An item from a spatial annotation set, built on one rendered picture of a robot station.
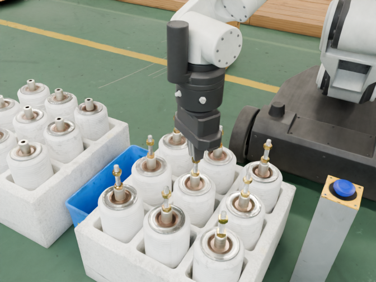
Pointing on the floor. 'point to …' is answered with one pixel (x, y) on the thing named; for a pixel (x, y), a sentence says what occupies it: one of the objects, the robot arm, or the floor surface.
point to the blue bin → (102, 184)
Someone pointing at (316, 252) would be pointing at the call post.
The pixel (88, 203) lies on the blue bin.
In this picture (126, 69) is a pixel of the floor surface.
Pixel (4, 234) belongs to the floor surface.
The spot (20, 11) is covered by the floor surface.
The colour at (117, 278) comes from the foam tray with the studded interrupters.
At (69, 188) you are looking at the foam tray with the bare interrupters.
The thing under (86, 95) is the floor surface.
